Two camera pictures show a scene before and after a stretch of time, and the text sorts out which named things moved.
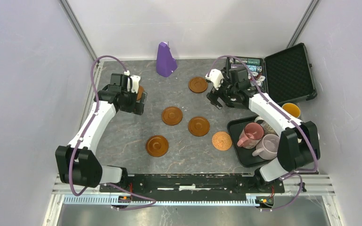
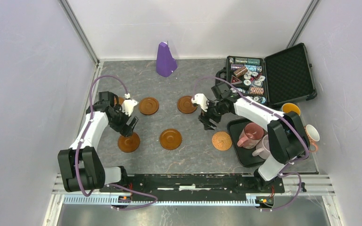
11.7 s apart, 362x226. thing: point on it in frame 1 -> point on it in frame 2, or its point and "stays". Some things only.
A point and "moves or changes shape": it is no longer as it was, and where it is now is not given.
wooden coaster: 157,146 -> 129,144
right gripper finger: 211,96 -> 204,119
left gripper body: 130,105 -> 120,118
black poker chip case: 285,75 stays
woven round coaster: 221,141 stays
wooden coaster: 198,84 -> 185,105
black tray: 234,125 stays
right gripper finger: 218,102 -> 209,126
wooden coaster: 172,116 -> 148,106
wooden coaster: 199,126 -> 170,139
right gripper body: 226,91 -> 215,111
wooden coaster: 140,92 moves or changes shape
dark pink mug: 250,135 stays
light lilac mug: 267,147 stays
